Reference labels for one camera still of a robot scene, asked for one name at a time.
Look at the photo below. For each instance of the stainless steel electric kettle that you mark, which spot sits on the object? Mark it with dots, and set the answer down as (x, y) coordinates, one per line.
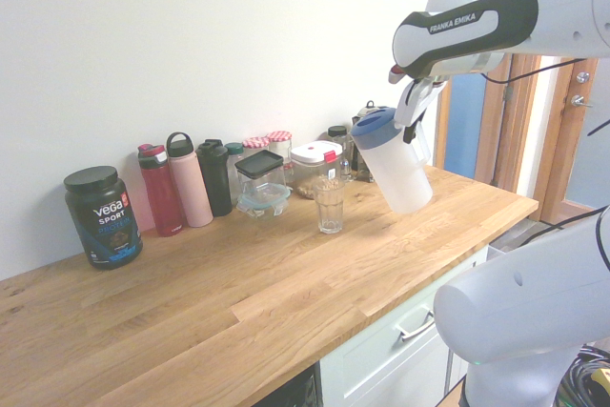
(370, 107)

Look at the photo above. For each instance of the red water bottle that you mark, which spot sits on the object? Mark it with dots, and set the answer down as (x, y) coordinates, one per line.
(162, 192)

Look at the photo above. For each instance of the white cabinet drawer front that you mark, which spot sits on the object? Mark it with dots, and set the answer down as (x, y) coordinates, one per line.
(381, 364)

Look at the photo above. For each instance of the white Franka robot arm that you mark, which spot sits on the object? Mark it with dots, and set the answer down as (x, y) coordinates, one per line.
(457, 30)

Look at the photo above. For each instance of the small jar red gingham lid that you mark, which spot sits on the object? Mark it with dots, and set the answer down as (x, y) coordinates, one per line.
(289, 172)

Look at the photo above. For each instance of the wooden door with glass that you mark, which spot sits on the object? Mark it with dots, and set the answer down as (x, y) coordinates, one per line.
(581, 164)

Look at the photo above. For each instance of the pink water bottle black lid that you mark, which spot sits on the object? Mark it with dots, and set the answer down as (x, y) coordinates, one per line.
(190, 188)

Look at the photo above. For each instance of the jar with black lid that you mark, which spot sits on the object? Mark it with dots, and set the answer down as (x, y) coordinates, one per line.
(337, 133)

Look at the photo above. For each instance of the clear drinking glass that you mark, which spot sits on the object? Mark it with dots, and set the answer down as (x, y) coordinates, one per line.
(330, 209)

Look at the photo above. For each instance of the black Vega protein tub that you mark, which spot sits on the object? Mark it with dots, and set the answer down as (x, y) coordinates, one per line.
(102, 216)

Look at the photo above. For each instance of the glass food container teal lid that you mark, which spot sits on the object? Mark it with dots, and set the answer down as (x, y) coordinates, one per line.
(264, 199)

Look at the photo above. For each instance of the clear glass mug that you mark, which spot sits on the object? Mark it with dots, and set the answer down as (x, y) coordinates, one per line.
(347, 168)

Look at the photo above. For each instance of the wooden door frame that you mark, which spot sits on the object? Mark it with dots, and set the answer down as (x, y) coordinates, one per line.
(505, 140)

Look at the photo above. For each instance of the translucent pitcher blue lid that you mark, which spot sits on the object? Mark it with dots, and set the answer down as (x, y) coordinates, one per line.
(398, 173)

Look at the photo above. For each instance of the cereal container white red lid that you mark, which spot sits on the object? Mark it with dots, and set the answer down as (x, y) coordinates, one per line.
(314, 159)

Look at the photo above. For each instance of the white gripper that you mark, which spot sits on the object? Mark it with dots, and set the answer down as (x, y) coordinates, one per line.
(414, 102)

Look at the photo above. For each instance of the black shaker bottle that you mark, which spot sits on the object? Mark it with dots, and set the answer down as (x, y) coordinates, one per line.
(215, 178)

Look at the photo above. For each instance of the clear jar green lid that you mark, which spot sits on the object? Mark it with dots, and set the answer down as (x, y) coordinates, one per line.
(233, 164)

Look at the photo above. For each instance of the square clear container black lid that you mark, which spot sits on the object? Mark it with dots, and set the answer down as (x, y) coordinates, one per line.
(259, 168)

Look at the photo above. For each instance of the tall jar red gingham lid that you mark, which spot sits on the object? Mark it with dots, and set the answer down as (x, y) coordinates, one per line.
(256, 142)
(279, 137)

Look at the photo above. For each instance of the black built-in appliance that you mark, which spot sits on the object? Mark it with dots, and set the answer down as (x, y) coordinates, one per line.
(295, 390)

